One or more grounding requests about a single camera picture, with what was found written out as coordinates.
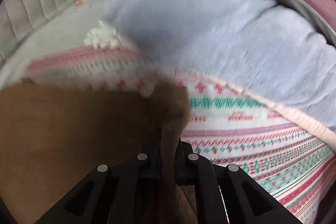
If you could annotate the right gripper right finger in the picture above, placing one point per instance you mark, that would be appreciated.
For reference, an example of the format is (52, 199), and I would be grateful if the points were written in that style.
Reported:
(226, 194)

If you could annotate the patterned knit blanket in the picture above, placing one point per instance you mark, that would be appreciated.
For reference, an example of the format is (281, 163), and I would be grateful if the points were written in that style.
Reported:
(291, 155)

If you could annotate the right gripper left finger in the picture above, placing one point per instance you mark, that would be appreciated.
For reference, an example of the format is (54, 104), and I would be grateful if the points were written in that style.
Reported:
(126, 193)

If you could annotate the small orange item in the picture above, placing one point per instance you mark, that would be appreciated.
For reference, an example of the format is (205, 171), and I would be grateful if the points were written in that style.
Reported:
(80, 3)

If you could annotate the grey bed sheet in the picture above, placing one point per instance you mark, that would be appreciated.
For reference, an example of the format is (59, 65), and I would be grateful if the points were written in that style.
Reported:
(76, 26)

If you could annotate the light blue quilt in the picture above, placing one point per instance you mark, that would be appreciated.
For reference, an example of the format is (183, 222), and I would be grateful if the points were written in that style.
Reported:
(258, 45)

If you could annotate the brown coat with fur collar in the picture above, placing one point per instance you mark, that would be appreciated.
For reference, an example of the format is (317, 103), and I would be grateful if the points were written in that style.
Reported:
(51, 137)

